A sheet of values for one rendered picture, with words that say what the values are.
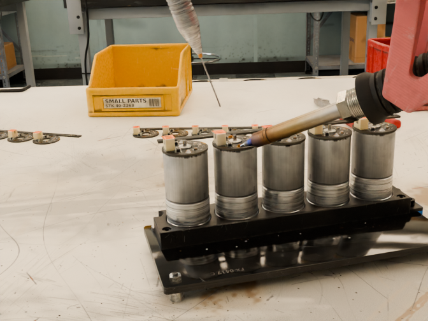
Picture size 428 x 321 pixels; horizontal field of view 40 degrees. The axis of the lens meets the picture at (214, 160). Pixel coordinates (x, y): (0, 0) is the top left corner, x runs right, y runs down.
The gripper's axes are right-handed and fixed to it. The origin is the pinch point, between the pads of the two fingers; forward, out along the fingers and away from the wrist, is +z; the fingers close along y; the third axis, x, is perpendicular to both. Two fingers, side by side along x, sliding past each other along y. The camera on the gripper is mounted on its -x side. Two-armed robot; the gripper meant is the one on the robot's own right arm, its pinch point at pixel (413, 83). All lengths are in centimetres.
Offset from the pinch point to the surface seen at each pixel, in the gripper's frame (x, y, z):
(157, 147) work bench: -16.4, -13.8, 20.8
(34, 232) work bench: -13.7, 3.6, 19.4
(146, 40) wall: -220, -353, 185
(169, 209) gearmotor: -6.7, 2.4, 12.2
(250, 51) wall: -152, -393, 161
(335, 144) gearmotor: -1.9, -3.7, 6.2
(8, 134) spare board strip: -29.3, -9.9, 27.5
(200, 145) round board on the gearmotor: -7.3, 0.8, 8.7
